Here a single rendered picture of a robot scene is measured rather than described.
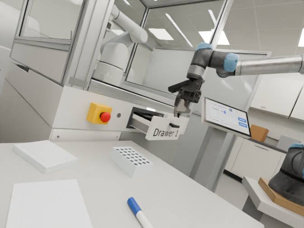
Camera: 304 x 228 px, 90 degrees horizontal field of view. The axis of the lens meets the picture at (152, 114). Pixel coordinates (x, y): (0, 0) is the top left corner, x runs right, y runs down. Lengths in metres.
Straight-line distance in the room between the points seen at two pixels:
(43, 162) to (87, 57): 0.34
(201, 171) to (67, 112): 1.49
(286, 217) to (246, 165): 2.84
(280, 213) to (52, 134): 0.87
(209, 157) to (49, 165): 1.53
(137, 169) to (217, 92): 2.14
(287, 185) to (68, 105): 0.92
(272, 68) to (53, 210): 0.88
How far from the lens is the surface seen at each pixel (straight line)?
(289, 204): 0.89
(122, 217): 0.36
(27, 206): 0.28
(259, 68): 0.88
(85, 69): 0.58
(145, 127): 0.70
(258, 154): 3.61
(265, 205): 0.82
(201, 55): 0.76
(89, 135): 0.66
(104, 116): 0.57
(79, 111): 0.60
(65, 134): 0.62
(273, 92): 4.07
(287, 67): 0.90
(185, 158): 2.59
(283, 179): 0.91
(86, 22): 0.58
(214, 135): 1.70
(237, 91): 2.43
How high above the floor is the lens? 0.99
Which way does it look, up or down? 5 degrees down
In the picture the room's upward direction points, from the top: 19 degrees clockwise
